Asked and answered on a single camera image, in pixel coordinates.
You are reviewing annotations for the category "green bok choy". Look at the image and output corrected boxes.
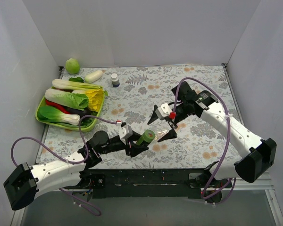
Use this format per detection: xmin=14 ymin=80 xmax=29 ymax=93
xmin=37 ymin=105 xmax=81 ymax=126

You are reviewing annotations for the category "white cap pill bottle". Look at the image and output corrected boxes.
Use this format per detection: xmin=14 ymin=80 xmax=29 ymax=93
xmin=111 ymin=73 xmax=120 ymax=87

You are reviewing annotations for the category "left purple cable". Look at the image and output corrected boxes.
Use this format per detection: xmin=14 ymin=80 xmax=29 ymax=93
xmin=10 ymin=114 xmax=122 ymax=217

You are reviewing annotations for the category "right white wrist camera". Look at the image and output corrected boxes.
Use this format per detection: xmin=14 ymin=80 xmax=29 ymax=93
xmin=155 ymin=103 xmax=176 ymax=120

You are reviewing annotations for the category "white radish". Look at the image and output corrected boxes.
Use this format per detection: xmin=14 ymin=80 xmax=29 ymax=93
xmin=84 ymin=70 xmax=103 ymax=83

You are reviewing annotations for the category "purple cable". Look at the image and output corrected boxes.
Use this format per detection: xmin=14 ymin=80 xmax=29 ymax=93
xmin=10 ymin=114 xmax=122 ymax=217
xmin=173 ymin=77 xmax=236 ymax=204

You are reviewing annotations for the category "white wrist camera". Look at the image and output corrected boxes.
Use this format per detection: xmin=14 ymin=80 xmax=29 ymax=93
xmin=155 ymin=103 xmax=176 ymax=120
xmin=118 ymin=124 xmax=133 ymax=144

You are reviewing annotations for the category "green cabbage ball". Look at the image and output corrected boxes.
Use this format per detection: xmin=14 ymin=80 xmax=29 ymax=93
xmin=65 ymin=58 xmax=80 ymax=74

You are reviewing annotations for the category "green vegetable tray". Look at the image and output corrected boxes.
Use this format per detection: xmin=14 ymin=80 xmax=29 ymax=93
xmin=34 ymin=86 xmax=106 ymax=132

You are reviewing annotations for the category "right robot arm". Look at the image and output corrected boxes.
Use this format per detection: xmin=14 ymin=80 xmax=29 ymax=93
xmin=148 ymin=81 xmax=277 ymax=187

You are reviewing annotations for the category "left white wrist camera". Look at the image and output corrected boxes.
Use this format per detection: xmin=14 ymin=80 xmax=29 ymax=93
xmin=118 ymin=124 xmax=133 ymax=144

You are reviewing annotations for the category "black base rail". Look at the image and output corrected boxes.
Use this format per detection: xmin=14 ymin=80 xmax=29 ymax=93
xmin=63 ymin=167 xmax=229 ymax=199

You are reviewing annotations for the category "clear weekly pill organizer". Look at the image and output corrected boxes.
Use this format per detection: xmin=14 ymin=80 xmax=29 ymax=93
xmin=156 ymin=130 xmax=168 ymax=139

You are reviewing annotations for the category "floral table mat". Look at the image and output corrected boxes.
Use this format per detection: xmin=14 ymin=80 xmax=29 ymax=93
xmin=37 ymin=65 xmax=250 ymax=170

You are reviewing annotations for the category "green pill bottle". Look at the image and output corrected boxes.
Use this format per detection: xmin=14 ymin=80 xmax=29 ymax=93
xmin=136 ymin=129 xmax=156 ymax=146

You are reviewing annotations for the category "yellow leafy vegetable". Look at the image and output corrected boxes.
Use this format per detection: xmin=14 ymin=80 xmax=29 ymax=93
xmin=85 ymin=89 xmax=104 ymax=112

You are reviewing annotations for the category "purple eggplant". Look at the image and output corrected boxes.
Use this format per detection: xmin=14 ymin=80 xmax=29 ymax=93
xmin=66 ymin=107 xmax=92 ymax=120

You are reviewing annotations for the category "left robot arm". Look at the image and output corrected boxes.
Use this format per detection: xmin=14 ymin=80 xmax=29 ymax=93
xmin=3 ymin=130 xmax=148 ymax=210

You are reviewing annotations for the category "red chili pepper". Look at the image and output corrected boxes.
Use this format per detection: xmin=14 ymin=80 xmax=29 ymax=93
xmin=45 ymin=99 xmax=69 ymax=114

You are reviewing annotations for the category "napa cabbage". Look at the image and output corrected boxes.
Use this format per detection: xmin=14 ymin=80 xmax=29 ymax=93
xmin=45 ymin=89 xmax=89 ymax=111

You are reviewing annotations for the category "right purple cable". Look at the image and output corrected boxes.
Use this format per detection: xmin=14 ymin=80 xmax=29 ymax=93
xmin=173 ymin=77 xmax=236 ymax=204

